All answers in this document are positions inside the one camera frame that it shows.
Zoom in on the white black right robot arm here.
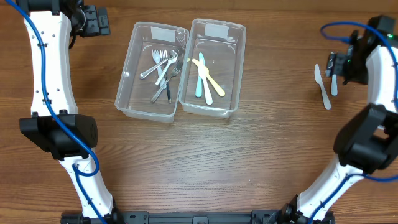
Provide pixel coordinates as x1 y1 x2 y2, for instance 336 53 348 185
251 15 397 223

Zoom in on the translucent white plastic knife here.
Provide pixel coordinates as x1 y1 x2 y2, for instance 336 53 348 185
314 64 331 110

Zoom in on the clear plastic container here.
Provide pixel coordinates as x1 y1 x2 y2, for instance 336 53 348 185
178 19 246 118
114 22 189 123

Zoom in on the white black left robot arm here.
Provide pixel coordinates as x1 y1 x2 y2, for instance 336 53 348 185
9 0 125 223

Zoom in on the cream plastic knife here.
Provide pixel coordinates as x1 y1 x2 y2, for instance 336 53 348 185
199 58 213 105

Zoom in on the yellow plastic knife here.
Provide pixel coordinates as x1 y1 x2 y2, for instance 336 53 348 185
192 59 226 97

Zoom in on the mint green plastic knife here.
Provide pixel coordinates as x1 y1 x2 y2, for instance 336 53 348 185
195 52 205 98

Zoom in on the clear plastic right container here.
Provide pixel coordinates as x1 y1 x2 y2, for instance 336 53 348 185
178 19 246 118

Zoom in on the small white plastic fork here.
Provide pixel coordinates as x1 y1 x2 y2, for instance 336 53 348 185
152 49 162 76

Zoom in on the black handled fork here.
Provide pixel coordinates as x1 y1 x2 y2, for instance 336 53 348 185
165 75 172 104

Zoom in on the clear plastic left container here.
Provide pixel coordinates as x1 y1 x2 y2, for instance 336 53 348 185
114 22 189 123

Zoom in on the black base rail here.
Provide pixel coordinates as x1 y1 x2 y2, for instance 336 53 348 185
60 210 336 224

